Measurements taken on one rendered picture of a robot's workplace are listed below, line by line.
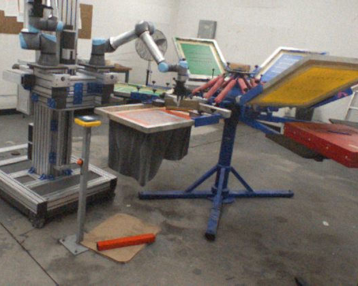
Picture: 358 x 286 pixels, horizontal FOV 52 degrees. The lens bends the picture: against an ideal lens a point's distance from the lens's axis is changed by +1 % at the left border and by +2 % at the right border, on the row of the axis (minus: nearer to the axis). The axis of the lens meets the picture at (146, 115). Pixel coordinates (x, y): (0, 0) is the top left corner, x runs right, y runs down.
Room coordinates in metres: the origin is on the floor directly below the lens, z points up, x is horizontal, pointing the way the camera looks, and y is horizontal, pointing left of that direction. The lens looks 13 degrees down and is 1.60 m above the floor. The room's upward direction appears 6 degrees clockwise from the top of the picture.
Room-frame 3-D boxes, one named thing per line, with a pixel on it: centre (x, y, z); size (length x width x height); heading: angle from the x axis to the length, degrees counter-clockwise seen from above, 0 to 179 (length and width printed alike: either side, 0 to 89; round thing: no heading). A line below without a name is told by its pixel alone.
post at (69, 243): (2.38, 0.40, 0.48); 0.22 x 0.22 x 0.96; 45
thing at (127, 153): (2.49, 0.12, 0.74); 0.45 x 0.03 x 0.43; 45
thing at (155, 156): (2.51, -0.19, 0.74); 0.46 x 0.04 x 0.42; 135
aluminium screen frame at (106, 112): (2.70, -0.08, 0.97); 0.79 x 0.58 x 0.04; 135
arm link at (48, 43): (2.74, 0.80, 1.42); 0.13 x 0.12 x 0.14; 114
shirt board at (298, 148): (2.80, -1.00, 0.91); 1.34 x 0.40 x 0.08; 15
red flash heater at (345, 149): (2.07, -1.20, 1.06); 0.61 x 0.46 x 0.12; 15
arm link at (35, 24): (2.46, 0.79, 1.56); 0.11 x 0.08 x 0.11; 114
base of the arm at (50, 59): (2.75, 0.80, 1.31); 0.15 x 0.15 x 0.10
